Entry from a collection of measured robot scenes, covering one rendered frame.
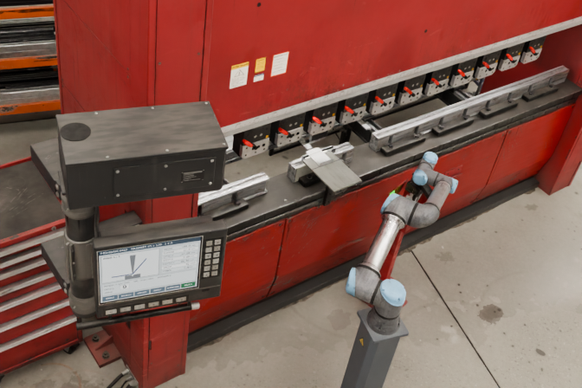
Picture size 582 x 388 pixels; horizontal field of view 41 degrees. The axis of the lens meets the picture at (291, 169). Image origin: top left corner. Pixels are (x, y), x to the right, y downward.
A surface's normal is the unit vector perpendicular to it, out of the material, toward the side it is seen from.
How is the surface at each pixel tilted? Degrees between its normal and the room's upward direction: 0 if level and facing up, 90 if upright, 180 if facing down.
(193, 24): 90
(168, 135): 0
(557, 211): 0
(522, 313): 0
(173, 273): 90
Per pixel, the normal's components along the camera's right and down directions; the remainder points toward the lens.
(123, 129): 0.13, -0.76
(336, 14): 0.58, 0.59
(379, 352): 0.35, 0.64
